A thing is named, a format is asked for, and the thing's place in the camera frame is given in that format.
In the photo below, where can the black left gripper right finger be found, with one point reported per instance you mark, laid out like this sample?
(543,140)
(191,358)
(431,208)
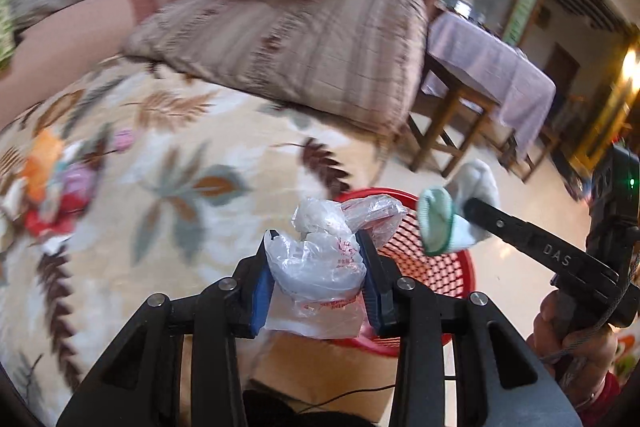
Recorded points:
(499,380)

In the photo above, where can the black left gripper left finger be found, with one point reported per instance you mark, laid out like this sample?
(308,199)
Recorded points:
(136,381)

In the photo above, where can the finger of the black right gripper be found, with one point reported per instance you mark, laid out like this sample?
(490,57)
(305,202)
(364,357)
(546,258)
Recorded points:
(562,258)

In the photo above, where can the white green sock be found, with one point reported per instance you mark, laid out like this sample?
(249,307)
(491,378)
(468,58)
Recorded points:
(440,215)

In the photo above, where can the clear plastic bag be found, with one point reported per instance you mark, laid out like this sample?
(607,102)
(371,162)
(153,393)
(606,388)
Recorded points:
(319,274)

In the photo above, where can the orange medicine box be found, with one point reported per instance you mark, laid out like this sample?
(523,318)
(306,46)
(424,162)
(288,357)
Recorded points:
(39,165)

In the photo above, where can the person's right hand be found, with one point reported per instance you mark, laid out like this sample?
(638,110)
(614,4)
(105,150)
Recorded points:
(594,353)

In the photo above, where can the red plastic mesh basket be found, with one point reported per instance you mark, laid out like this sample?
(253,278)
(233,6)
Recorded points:
(450,275)

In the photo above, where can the table with lilac cloth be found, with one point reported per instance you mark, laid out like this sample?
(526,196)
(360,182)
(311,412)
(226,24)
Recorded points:
(524,93)

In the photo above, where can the brown wooden stool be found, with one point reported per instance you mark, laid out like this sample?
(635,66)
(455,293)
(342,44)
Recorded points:
(460,87)

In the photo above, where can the floral leaf pattern blanket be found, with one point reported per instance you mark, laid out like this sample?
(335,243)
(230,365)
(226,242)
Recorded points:
(190,175)

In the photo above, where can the striped beige quilted pillow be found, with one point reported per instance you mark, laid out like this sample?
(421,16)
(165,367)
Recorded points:
(360,60)

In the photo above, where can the pink bed pillow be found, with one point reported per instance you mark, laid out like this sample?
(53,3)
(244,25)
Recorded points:
(64,46)

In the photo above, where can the green patterned cloth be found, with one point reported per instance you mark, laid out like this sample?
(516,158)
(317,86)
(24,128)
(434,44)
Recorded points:
(7,41)

